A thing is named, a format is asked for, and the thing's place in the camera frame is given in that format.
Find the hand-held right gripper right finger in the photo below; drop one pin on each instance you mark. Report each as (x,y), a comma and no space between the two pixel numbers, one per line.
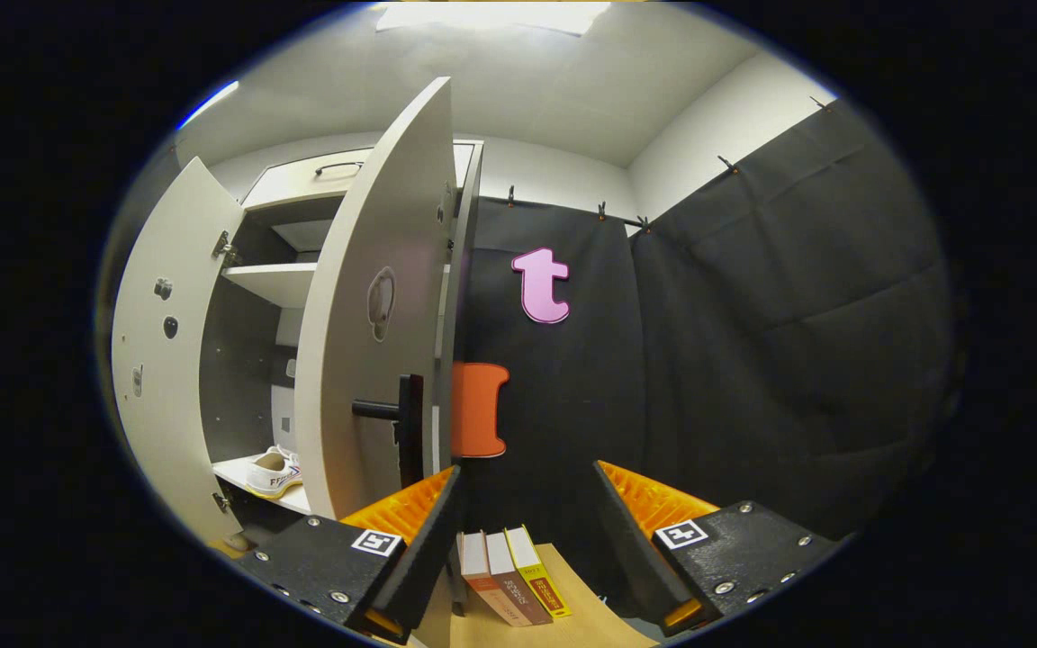
(635,558)

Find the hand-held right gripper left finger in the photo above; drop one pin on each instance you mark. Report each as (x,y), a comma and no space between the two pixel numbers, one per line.
(410,558)

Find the white canvas shoe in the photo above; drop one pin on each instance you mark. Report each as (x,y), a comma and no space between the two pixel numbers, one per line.
(274,472)

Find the white and grey shoe cabinet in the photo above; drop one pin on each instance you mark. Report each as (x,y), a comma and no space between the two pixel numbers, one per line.
(239,360)

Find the white cabinet door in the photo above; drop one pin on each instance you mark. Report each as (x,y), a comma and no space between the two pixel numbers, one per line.
(365,225)
(163,405)

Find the white cabinet drawer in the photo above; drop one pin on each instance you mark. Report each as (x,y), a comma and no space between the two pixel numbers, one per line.
(284,184)

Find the brown book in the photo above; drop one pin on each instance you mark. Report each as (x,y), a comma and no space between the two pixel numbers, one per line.
(518,585)

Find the white object on floor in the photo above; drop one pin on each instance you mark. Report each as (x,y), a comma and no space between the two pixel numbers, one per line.
(235,543)

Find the black backdrop cloth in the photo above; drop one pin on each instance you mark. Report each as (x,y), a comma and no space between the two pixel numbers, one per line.
(752,315)

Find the small ceiling light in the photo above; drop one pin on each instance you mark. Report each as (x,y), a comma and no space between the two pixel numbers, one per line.
(208,103)

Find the long ceiling light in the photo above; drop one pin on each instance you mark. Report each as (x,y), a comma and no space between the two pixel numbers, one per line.
(491,13)

